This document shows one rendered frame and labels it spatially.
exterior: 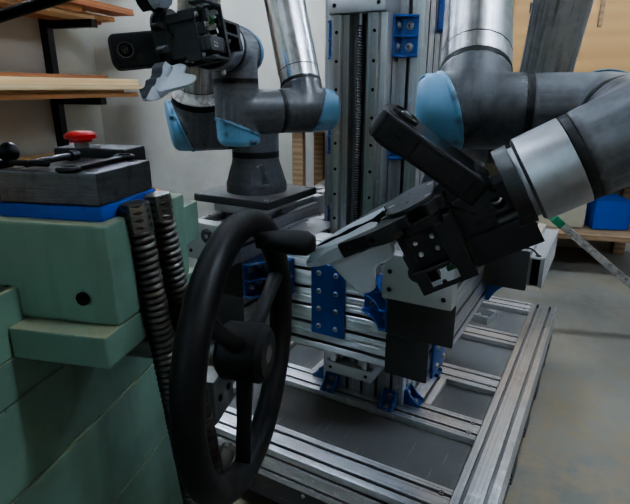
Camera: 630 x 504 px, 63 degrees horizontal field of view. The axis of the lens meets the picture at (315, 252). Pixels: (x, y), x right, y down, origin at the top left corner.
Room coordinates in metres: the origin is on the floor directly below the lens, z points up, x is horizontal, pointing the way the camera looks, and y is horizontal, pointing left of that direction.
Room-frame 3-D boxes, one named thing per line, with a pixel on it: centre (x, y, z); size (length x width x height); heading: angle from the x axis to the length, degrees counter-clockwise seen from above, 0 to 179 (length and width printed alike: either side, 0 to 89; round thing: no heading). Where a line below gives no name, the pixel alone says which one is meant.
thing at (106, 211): (0.49, 0.21, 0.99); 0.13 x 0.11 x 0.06; 168
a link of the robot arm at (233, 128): (0.92, 0.12, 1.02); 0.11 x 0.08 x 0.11; 113
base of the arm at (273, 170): (1.29, 0.15, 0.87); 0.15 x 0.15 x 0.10
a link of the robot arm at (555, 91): (0.52, -0.27, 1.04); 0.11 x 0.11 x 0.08; 76
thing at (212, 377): (0.77, 0.21, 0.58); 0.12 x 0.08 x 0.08; 78
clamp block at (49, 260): (0.48, 0.22, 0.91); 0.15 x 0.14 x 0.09; 168
